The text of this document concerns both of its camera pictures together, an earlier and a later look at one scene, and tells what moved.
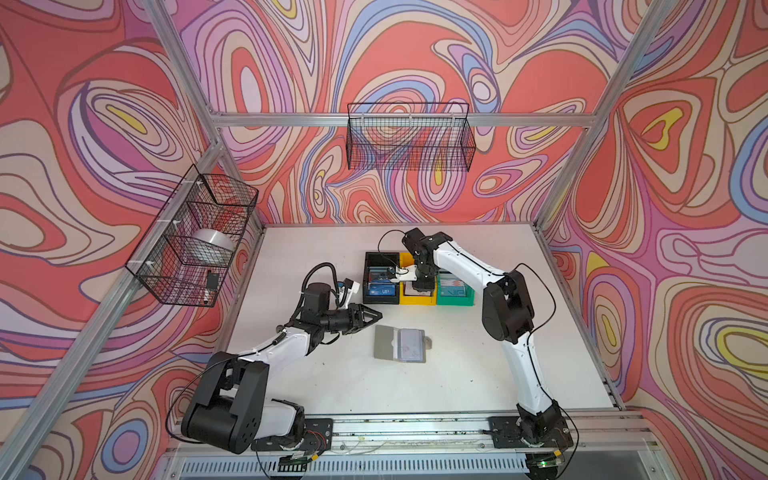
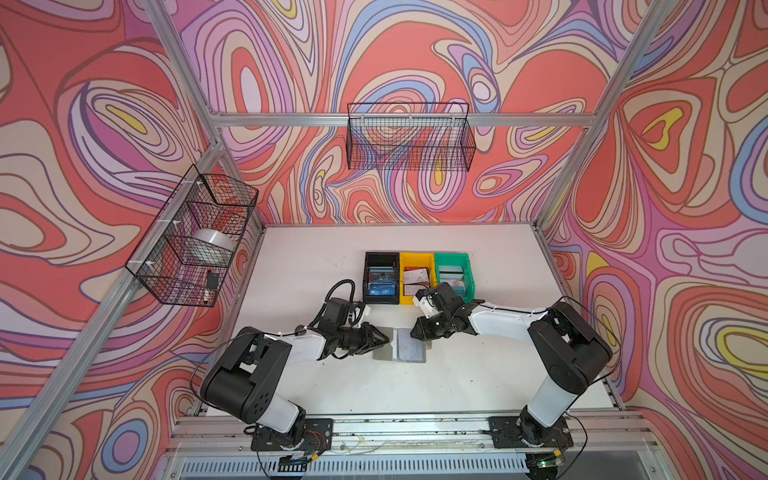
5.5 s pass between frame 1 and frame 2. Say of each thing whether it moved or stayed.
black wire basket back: stayed
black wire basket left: stayed
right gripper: moved
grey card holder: stayed
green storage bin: stayed
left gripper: moved
